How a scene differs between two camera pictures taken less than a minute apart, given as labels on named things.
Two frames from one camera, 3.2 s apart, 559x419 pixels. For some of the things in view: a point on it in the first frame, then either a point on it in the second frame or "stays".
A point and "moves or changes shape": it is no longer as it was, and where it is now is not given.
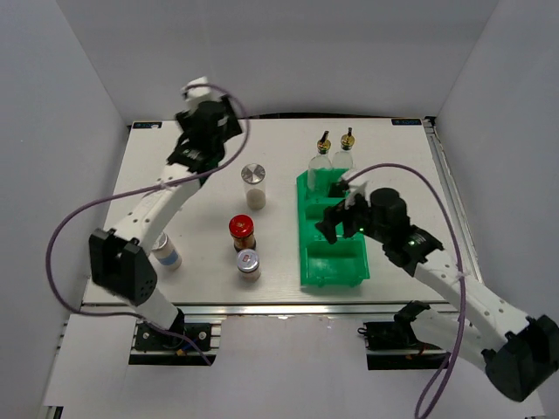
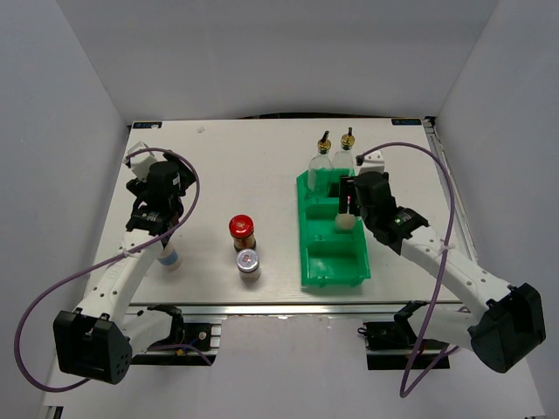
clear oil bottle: x=320 y=167 stays
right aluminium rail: x=466 y=236 stays
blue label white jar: x=166 y=253 stays
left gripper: x=233 y=127 → x=185 y=177
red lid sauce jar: x=241 y=228 stays
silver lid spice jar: x=252 y=175 moves or changes shape
